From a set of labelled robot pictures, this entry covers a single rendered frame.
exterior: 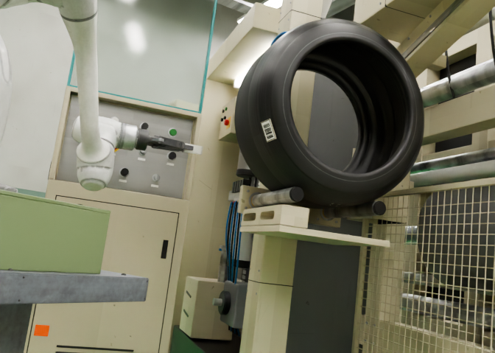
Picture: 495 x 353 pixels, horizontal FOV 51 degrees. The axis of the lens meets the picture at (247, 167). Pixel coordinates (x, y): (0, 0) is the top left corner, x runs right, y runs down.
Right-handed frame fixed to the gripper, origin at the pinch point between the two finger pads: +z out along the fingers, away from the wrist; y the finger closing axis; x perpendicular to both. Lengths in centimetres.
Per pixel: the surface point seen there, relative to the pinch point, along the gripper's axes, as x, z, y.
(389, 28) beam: -57, 66, -17
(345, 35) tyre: -34, 33, -46
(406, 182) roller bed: 0, 81, -13
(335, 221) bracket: 19, 55, -9
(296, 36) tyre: -31, 18, -44
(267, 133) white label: 0.0, 12.2, -43.6
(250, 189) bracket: 12.4, 20.8, -8.9
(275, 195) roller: 16.1, 21.3, -32.3
